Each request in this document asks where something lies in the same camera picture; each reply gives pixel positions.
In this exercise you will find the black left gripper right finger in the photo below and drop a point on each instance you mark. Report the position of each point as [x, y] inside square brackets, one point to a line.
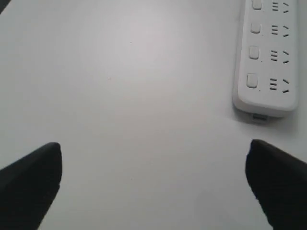
[278, 181]

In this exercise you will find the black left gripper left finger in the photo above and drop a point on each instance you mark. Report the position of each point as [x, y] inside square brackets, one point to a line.
[29, 186]

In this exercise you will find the white five-outlet power strip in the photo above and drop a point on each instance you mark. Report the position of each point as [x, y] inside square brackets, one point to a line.
[266, 81]

